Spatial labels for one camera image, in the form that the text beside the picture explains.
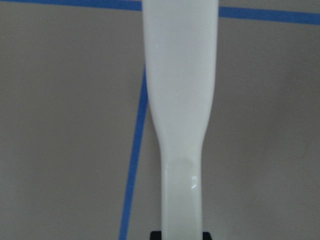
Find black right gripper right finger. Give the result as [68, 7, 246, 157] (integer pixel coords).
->
[202, 231, 213, 240]

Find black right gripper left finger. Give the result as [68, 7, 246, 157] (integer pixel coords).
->
[149, 231, 162, 240]

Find beige hand brush black bristles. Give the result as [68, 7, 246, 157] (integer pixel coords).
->
[142, 0, 219, 240]

